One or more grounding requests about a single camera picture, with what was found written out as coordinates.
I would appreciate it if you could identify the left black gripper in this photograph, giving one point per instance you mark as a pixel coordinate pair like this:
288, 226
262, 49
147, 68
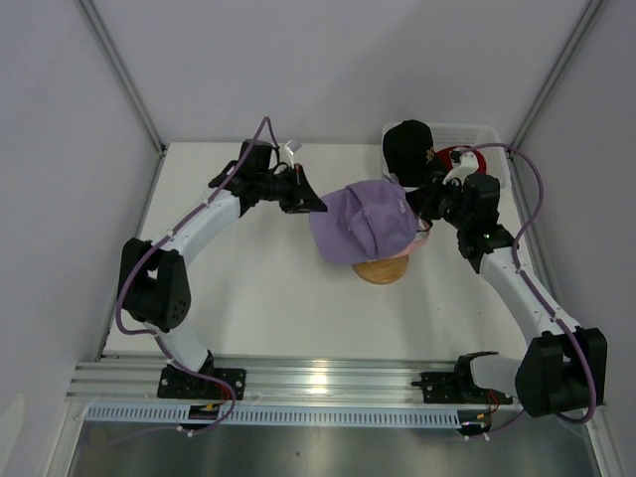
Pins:
301, 197

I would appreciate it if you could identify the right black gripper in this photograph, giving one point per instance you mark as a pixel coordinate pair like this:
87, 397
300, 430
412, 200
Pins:
423, 198

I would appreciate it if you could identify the pink baseball cap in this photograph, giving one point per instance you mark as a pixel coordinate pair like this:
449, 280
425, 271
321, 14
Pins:
419, 240

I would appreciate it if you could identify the purple LA baseball cap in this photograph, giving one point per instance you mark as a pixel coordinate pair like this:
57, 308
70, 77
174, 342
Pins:
364, 221

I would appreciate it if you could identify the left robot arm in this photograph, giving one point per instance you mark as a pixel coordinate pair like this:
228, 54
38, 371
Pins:
154, 295

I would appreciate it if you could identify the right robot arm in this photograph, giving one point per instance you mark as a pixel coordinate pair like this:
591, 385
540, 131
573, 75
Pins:
563, 369

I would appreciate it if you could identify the red baseball cap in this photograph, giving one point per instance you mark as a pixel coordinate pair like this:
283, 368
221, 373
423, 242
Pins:
449, 155

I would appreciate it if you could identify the black gold-logo cap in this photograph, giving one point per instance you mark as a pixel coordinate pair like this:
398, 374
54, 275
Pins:
410, 155

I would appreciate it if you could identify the white plastic basket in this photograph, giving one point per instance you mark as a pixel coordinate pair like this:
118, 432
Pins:
477, 137

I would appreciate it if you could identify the wooden hat stand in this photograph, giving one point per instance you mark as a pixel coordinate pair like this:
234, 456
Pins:
382, 272

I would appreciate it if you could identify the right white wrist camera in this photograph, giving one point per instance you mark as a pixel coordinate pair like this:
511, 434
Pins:
466, 165

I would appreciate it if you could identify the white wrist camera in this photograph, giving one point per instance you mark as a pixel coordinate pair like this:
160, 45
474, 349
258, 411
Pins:
291, 149
466, 165

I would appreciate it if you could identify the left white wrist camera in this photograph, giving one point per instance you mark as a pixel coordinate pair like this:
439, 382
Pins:
291, 149

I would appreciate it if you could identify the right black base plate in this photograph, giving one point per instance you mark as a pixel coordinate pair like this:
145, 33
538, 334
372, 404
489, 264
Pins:
453, 388

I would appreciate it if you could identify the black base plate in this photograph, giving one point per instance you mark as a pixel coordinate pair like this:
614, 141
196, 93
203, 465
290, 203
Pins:
176, 384
453, 388

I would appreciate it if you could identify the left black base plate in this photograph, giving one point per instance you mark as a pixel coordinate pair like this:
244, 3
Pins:
176, 384

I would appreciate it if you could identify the right aluminium corner post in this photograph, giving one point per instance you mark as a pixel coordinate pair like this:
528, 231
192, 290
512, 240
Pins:
574, 41

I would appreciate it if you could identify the aluminium corner post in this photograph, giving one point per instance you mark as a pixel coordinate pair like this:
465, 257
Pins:
116, 64
574, 41

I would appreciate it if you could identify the aluminium mounting rail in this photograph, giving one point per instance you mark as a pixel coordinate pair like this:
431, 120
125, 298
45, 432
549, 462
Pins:
269, 381

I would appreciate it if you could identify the white slotted cable duct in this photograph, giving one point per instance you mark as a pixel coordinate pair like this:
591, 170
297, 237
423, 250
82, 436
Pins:
436, 418

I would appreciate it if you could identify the left aluminium corner post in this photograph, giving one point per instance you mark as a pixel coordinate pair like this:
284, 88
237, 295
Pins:
116, 64

